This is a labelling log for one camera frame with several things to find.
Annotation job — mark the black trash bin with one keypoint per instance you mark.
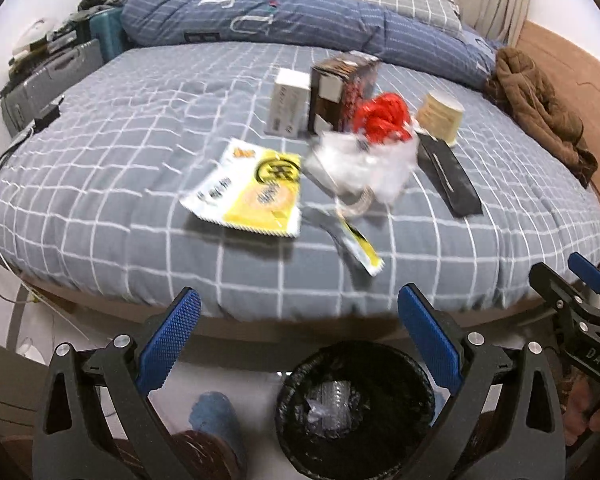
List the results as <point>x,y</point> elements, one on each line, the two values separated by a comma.
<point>380,440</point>

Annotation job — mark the black power adapter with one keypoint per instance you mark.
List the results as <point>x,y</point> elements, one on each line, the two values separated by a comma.
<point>47,116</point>

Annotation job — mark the grey checked bed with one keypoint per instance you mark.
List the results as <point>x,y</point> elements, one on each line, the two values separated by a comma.
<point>130,210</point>

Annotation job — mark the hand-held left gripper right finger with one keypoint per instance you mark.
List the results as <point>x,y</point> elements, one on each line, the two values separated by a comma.
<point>430,340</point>

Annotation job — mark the teal suitcase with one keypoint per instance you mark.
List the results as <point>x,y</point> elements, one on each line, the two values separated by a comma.
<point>107,30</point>

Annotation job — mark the grey suitcase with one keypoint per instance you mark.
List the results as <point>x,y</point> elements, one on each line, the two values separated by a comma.
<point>50,75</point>

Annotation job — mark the small torn sachet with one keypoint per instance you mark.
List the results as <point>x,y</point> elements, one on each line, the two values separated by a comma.
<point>360,250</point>

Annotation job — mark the white cardboard box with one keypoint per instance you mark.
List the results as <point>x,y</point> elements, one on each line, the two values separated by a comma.
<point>285,105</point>

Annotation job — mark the clear plastic bag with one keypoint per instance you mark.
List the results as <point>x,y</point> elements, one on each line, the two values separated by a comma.
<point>360,165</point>

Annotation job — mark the crumpled clear plastic wrap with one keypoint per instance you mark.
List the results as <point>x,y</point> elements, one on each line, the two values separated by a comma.
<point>330,405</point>

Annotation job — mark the dark brown printed box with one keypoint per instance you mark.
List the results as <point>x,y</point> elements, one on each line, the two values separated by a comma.
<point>330,90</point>

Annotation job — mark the wooden headboard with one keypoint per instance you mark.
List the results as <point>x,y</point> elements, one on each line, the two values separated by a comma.
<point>580,70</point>

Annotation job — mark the red plastic bag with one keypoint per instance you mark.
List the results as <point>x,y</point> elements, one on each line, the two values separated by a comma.
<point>380,115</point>

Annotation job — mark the grey metal bar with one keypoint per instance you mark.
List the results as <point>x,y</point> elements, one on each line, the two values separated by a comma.
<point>16,320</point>

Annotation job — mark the blue striped duvet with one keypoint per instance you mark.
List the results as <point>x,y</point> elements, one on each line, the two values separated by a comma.
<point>305,15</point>

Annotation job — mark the beige tape roll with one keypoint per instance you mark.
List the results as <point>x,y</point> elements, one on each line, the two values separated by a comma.
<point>440,115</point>

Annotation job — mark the brown garment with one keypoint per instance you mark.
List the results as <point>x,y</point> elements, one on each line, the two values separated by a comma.
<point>535,95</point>

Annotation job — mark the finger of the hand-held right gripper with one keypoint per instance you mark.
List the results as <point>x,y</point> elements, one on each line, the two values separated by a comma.
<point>555,290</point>
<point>587,272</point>

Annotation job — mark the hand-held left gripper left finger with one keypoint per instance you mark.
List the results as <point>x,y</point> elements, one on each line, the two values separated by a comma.
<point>172,340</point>

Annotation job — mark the person's brown trouser leg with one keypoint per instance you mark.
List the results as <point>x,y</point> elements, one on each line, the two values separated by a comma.
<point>200,455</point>

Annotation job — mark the yellow snack packet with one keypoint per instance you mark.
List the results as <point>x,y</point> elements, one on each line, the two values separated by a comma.
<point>260,195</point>

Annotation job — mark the person's right hand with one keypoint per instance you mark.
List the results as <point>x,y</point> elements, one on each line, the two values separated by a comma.
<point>582,410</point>

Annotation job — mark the black box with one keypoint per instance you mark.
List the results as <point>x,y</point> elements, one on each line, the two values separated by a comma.
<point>447,175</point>

